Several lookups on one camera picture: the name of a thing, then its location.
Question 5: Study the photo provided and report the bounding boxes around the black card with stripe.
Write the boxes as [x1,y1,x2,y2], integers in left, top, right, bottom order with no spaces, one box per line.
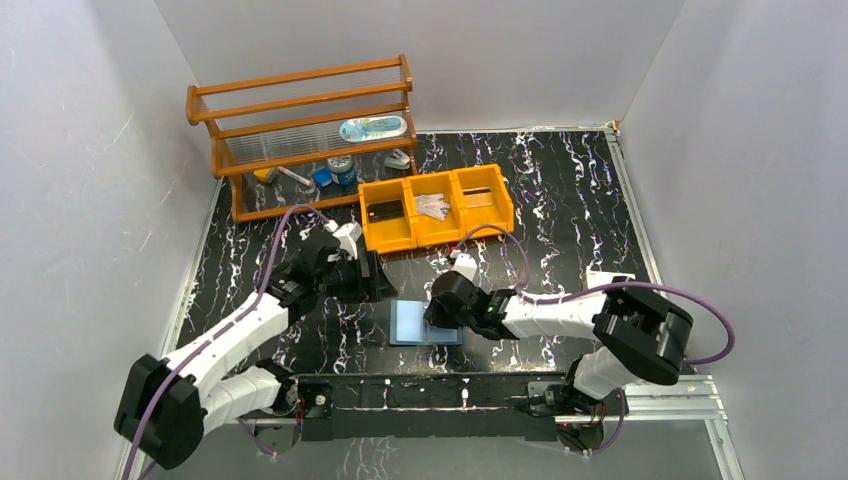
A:
[366,200,405,223]

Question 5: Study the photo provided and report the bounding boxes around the white striped card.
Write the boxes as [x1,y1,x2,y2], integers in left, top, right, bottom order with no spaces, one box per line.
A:
[416,199,450,221]

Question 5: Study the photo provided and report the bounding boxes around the white card with grey stripe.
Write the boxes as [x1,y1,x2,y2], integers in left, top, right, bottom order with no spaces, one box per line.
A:
[415,194,450,213]

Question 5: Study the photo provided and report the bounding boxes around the orange card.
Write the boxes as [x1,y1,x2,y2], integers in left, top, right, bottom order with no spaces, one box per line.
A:
[463,188,494,208]

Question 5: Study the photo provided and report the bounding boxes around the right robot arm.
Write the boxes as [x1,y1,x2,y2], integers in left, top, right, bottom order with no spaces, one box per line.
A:
[423,254,693,401]

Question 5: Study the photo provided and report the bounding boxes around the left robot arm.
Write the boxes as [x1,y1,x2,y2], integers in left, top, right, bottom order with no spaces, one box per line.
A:
[113,222,397,470]

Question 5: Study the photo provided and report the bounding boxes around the left yellow plastic bin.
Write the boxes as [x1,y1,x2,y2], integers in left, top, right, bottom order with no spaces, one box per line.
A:
[358,178,418,254]

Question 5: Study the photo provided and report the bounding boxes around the small blue box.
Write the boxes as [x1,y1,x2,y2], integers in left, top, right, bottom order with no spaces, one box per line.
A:
[311,168,334,188]

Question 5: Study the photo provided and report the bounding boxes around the white blue round tin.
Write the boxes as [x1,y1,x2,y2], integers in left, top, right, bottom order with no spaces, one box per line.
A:
[326,155,357,186]

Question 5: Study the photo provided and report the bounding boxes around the right yellow plastic bin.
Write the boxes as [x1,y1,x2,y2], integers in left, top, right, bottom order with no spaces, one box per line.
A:
[452,164,515,233]

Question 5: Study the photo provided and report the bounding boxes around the white red marker pen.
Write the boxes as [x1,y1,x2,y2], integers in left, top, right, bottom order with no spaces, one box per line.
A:
[277,167,314,188]

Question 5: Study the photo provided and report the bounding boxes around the yellow grey sponge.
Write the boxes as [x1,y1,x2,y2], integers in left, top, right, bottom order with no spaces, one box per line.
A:
[253,167,279,184]

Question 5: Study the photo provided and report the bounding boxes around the white stapler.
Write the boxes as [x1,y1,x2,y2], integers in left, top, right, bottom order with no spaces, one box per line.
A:
[384,149,412,171]

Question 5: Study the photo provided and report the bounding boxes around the white rectangular box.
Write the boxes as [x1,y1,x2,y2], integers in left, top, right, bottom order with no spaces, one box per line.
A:
[584,271,636,289]

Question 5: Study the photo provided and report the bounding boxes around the blue white oval package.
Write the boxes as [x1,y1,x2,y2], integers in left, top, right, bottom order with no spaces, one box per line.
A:
[339,115,408,143]

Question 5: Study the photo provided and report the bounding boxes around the wooden shelf rack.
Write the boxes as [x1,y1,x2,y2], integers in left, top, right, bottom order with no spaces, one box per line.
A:
[185,54,417,223]

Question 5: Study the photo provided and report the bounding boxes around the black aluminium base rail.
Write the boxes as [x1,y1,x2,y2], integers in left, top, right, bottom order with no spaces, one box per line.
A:
[129,374,730,458]

